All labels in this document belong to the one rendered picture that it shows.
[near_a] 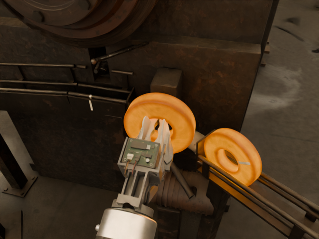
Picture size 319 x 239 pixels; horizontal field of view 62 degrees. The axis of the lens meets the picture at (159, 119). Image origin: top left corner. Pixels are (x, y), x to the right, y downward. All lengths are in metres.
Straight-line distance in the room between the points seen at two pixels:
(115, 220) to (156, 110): 0.22
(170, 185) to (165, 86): 0.31
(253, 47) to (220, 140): 0.29
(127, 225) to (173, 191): 0.43
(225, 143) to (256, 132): 1.19
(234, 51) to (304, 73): 1.82
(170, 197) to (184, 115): 0.38
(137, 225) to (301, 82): 2.13
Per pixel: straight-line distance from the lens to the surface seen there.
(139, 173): 0.45
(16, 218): 1.52
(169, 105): 0.51
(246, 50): 0.78
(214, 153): 0.70
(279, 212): 0.65
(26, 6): 0.68
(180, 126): 0.54
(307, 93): 2.32
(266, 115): 1.97
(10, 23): 1.02
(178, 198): 0.84
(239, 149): 0.63
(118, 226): 0.43
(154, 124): 0.54
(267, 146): 1.76
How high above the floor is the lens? 1.22
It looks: 43 degrees down
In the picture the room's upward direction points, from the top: straight up
